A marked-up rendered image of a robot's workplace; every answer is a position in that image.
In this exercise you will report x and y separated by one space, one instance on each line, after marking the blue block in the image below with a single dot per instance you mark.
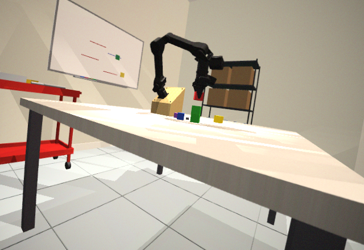
180 116

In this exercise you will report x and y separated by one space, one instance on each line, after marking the green block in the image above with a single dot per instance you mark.
196 110
195 118

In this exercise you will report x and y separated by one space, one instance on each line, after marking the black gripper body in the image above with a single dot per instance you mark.
200 77

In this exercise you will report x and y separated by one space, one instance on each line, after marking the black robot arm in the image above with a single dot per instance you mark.
197 49

